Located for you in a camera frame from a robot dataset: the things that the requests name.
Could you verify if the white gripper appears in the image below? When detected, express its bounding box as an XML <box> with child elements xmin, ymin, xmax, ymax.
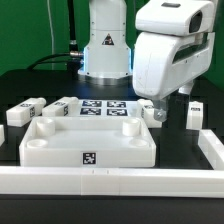
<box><xmin>132</xmin><ymin>32</ymin><xmax>215</xmax><ymax>121</ymax></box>

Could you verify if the white desk top tray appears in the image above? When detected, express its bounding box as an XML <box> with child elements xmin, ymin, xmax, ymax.
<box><xmin>19</xmin><ymin>116</ymin><xmax>156</xmax><ymax>168</ymax></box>

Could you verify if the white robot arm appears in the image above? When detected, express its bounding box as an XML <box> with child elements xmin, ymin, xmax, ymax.
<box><xmin>78</xmin><ymin>0</ymin><xmax>218</xmax><ymax>122</ymax></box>

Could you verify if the white fiducial marker sheet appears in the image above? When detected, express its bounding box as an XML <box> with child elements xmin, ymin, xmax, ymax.
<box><xmin>70</xmin><ymin>99</ymin><xmax>144</xmax><ymax>117</ymax></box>

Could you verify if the white front fence bar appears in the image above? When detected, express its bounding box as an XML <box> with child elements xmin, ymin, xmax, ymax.
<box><xmin>0</xmin><ymin>166</ymin><xmax>224</xmax><ymax>198</ymax></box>

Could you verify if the white block left edge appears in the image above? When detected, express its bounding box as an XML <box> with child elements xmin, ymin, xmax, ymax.
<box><xmin>0</xmin><ymin>125</ymin><xmax>5</xmax><ymax>146</ymax></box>

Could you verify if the black cable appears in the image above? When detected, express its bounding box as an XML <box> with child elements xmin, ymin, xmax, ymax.
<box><xmin>27</xmin><ymin>50</ymin><xmax>85</xmax><ymax>70</ymax></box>

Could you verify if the white cable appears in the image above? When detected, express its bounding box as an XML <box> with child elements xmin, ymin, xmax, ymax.
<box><xmin>46</xmin><ymin>0</ymin><xmax>56</xmax><ymax>70</ymax></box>

